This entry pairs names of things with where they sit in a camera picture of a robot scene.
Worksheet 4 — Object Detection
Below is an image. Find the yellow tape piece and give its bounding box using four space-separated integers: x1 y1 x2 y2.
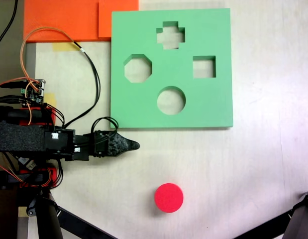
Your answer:
53 41 75 52
44 93 56 107

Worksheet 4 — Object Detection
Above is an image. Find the grey plug connector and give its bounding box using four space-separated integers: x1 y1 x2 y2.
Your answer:
18 156 37 171

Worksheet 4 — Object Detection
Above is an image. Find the green shape sorter board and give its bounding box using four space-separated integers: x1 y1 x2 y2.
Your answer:
109 8 234 129

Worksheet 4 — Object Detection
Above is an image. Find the thin black tripod strut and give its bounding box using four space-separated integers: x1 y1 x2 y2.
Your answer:
56 205 119 239
233 208 294 239

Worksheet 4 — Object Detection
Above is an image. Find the thick black cable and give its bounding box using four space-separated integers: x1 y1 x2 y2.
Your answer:
0 0 19 62

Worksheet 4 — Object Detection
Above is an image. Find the thick black tripod leg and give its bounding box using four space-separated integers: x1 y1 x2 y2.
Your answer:
26 189 64 239
284 199 308 239

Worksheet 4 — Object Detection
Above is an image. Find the long black cable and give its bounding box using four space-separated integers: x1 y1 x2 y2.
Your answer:
63 41 102 129

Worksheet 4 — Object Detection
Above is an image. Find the black usb cable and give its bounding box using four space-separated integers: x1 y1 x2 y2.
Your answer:
0 81 29 90

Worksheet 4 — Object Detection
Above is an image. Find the long orange wire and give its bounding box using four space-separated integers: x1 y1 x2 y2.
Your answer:
20 26 76 85

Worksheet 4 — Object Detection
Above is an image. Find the small circuit board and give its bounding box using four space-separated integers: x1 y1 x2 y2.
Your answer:
20 79 46 103

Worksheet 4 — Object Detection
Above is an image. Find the black power cable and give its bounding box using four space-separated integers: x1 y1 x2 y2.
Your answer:
0 95 27 104

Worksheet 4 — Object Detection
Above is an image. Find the red cylinder block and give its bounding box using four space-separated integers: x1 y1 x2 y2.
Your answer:
153 183 184 214

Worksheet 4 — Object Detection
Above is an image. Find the red wire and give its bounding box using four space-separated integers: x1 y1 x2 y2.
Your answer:
0 77 42 88

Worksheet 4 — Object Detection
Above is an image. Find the large flat orange block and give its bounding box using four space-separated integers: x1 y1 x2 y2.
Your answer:
23 0 112 42

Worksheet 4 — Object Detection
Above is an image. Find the thin black wire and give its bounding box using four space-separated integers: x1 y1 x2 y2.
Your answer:
45 103 65 128

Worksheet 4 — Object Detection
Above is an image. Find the short black wire loop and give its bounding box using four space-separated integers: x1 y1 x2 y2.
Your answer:
91 116 119 136

